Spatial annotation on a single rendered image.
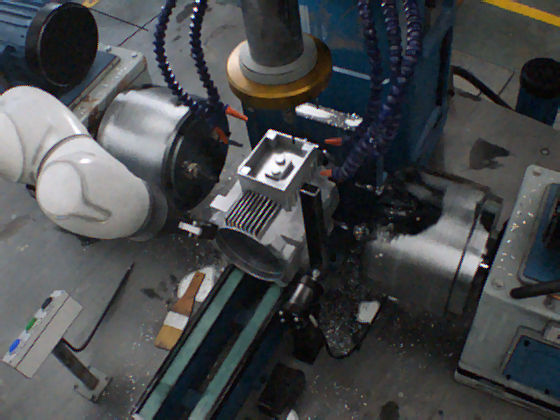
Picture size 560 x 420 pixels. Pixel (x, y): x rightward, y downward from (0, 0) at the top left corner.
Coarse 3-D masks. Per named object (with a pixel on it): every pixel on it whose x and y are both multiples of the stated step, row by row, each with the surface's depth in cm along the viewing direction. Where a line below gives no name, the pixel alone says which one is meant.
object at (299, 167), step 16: (272, 144) 118; (288, 144) 118; (304, 144) 115; (256, 160) 117; (272, 160) 117; (288, 160) 115; (304, 160) 112; (240, 176) 113; (256, 176) 115; (272, 176) 113; (288, 176) 114; (304, 176) 114; (256, 192) 114; (272, 192) 111; (288, 192) 110; (288, 208) 113
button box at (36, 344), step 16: (64, 304) 108; (80, 304) 110; (48, 320) 106; (64, 320) 108; (32, 336) 103; (48, 336) 105; (16, 352) 102; (32, 352) 103; (48, 352) 105; (16, 368) 101; (32, 368) 103
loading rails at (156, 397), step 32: (224, 288) 124; (256, 288) 134; (288, 288) 121; (192, 320) 120; (224, 320) 124; (256, 320) 119; (192, 352) 116; (256, 352) 117; (160, 384) 113; (192, 384) 120; (224, 384) 112; (256, 384) 121; (160, 416) 112; (192, 416) 108; (224, 416) 113
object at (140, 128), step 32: (128, 96) 127; (160, 96) 126; (192, 96) 127; (128, 128) 123; (160, 128) 120; (192, 128) 123; (224, 128) 136; (128, 160) 123; (160, 160) 120; (192, 160) 128; (224, 160) 139; (192, 192) 131
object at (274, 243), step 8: (320, 168) 117; (320, 176) 117; (328, 176) 118; (216, 216) 114; (224, 216) 114; (272, 240) 109; (280, 240) 110; (272, 248) 110; (280, 248) 109; (224, 256) 124; (280, 280) 118
